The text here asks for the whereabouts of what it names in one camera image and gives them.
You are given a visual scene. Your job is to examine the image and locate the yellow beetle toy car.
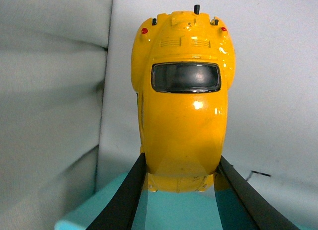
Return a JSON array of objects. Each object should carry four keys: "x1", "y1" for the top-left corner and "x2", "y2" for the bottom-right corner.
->
[{"x1": 131, "y1": 5, "x2": 236, "y2": 193}]

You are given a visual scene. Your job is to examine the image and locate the grey pleated curtain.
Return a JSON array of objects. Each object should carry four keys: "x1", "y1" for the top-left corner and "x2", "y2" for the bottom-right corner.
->
[{"x1": 0, "y1": 0, "x2": 113, "y2": 230}]

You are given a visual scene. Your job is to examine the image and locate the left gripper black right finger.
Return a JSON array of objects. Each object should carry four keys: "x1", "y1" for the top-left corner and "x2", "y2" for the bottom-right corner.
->
[{"x1": 215, "y1": 157, "x2": 298, "y2": 230}]

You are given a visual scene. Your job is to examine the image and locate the turquoise plastic storage bin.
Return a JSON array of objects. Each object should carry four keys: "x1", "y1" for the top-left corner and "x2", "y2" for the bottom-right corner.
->
[{"x1": 54, "y1": 169, "x2": 251, "y2": 230}]

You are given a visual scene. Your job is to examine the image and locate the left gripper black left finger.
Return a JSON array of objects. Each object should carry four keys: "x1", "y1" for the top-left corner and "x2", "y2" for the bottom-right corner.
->
[{"x1": 87, "y1": 153, "x2": 147, "y2": 230}]

